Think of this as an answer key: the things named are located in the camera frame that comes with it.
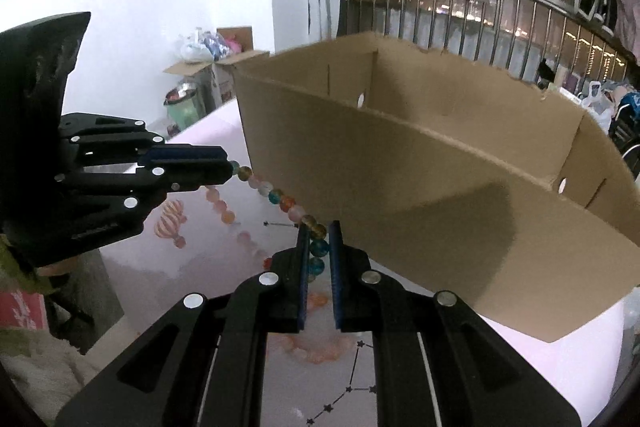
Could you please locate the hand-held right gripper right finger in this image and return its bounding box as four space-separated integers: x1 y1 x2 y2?
327 221 583 427

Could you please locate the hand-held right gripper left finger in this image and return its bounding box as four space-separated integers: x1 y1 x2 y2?
55 222 311 427

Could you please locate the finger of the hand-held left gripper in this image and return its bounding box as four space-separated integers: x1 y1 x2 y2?
59 112 230 168
54 159 237 214

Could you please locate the orange bead bracelet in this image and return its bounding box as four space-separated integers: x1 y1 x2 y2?
270 292 357 364

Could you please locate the multicolour bead bracelet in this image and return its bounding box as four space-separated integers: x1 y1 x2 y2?
202 161 331 283

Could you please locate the large cardboard box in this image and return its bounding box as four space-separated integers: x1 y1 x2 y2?
231 32 640 344

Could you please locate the metal trash bin green liner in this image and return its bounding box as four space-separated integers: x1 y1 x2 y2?
164 82 202 131

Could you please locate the small open printed carton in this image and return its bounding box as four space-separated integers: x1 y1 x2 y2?
162 26 271 108

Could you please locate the printed white plastic bag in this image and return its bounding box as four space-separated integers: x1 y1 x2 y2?
179 29 217 62

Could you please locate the red patterned cloth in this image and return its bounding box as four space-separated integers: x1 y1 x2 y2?
0 289 49 332

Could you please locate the white fluffy garment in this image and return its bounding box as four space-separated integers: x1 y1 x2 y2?
0 332 103 425

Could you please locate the metal balcony railing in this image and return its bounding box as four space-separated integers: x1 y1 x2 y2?
340 0 640 85

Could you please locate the plain white plastic bag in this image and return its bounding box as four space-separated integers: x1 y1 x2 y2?
580 81 614 134

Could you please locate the pink hanging shirt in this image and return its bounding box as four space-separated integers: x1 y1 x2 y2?
614 0 640 60

